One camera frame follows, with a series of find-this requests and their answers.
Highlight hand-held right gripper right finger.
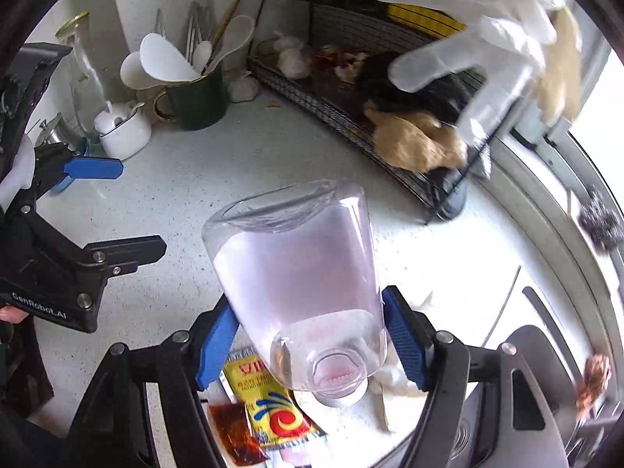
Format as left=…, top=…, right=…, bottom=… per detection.
left=381, top=285, right=571, bottom=468

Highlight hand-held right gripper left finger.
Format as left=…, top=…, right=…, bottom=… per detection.
left=66, top=305, right=242, bottom=468

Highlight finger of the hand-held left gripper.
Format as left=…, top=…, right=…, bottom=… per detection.
left=83, top=235, right=168, bottom=280
left=34, top=141, right=124, bottom=197

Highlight dark sauce packet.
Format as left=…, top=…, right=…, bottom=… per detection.
left=207, top=402, right=271, bottom=468

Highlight clear plastic bottle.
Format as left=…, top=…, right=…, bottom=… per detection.
left=201, top=179, right=389, bottom=408

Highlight white sugar bowl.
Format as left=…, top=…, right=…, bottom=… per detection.
left=94, top=101, right=153, bottom=161

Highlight yellow sauce packet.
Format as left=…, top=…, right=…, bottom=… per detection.
left=222, top=346, right=325, bottom=452

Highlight glass bottle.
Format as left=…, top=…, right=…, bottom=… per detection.
left=55, top=11, right=110, bottom=142

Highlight small white rice paddle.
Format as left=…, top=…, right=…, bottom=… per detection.
left=120, top=51, right=147, bottom=91

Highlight green mug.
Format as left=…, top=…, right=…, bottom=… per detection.
left=153, top=66, right=230, bottom=131

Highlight large white rice paddle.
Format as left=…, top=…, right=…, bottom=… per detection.
left=139, top=33, right=200, bottom=83

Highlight round black knob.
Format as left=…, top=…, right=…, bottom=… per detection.
left=431, top=166, right=471, bottom=222

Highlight small white spoon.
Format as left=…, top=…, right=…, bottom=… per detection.
left=192, top=40, right=214, bottom=74

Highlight steel sink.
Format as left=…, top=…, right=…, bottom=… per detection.
left=390, top=239, right=615, bottom=468

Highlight garlic bulb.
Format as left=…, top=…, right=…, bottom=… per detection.
left=277, top=51, right=313, bottom=79
left=273, top=34, right=305, bottom=54
left=228, top=75, right=261, bottom=103

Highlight orange dish rag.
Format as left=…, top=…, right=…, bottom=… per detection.
left=575, top=353, right=612, bottom=420

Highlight white plastic ladle spoon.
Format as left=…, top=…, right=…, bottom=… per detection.
left=205, top=14, right=255, bottom=76

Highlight ginger root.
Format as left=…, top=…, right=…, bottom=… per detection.
left=363, top=100, right=470, bottom=174

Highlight steel wool scrubber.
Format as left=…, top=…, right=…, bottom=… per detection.
left=578, top=185, right=622, bottom=254

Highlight black plastic bag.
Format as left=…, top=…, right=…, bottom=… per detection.
left=356, top=51, right=469, bottom=118

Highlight dried garlic skins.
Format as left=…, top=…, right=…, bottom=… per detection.
left=312, top=44, right=369, bottom=83

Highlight white disposable glove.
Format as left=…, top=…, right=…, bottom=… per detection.
left=369, top=0, right=559, bottom=144

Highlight beige rubber glove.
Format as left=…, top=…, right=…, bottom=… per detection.
left=534, top=7, right=583, bottom=125

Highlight metal utensil handles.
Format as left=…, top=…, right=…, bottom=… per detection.
left=183, top=2, right=215, bottom=59

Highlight gold handled utensil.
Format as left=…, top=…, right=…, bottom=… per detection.
left=209, top=0, right=245, bottom=44

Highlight black wire rack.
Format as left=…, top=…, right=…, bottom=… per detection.
left=246, top=0, right=518, bottom=225

